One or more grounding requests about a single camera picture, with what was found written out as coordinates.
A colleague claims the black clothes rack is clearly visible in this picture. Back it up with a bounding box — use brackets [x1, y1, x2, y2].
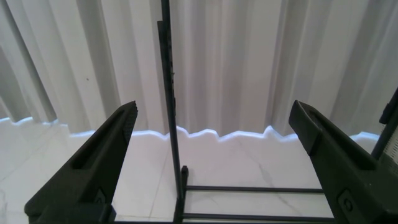
[157, 0, 398, 224]

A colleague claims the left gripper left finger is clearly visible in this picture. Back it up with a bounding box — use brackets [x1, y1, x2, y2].
[24, 100, 139, 224]

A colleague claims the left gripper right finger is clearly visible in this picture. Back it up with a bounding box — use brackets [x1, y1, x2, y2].
[288, 99, 398, 224]

